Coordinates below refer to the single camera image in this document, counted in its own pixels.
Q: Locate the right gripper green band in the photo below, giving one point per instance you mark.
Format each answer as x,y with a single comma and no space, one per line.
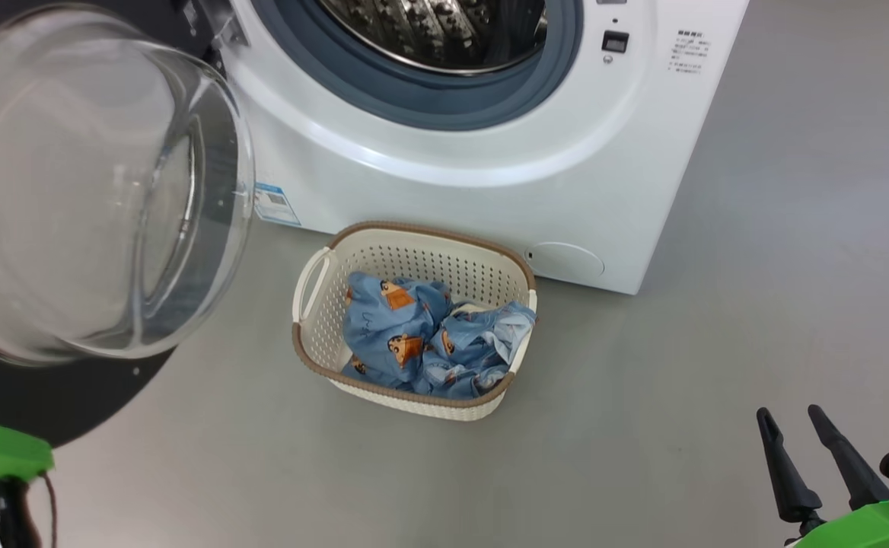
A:
878,529

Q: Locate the round black glass washer door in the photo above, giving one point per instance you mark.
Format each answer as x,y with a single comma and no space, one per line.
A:
71,190

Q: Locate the white front-load washing machine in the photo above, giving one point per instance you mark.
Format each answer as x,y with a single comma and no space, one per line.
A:
490,198

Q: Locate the black door latch socket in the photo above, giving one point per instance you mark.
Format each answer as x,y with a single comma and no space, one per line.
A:
616,41

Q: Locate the metal door hinge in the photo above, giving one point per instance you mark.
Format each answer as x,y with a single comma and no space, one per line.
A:
225,27

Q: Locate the grey rubber door gasket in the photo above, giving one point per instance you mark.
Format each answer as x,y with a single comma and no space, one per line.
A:
414,99

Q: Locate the steel washer drum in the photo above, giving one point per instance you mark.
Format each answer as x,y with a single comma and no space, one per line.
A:
429,34

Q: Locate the round white filter cover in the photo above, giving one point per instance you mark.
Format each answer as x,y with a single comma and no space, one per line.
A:
566,260

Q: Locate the blue energy label sticker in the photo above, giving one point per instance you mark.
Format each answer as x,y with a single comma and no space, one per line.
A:
275,204

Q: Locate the cream perforated laundry basket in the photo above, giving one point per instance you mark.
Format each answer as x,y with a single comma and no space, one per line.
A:
414,255

